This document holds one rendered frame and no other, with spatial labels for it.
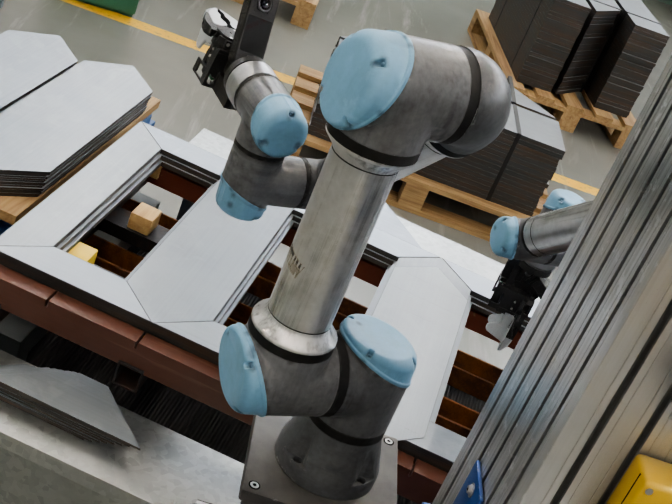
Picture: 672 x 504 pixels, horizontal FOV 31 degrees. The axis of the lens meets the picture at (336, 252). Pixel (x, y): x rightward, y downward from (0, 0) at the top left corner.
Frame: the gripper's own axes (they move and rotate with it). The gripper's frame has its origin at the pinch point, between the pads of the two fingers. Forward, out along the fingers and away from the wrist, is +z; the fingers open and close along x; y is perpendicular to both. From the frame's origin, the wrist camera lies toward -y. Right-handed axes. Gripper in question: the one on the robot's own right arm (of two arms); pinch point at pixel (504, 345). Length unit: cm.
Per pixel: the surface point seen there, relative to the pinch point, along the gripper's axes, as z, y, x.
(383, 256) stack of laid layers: 6.9, 30.4, -27.5
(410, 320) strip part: 5.8, 19.4, -3.6
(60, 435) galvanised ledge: 23, 68, 56
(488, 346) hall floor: 91, -14, -162
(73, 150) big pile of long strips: 5, 101, -9
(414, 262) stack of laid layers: 5.8, 23.4, -29.1
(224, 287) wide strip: 6, 56, 16
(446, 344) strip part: 5.8, 10.6, -0.7
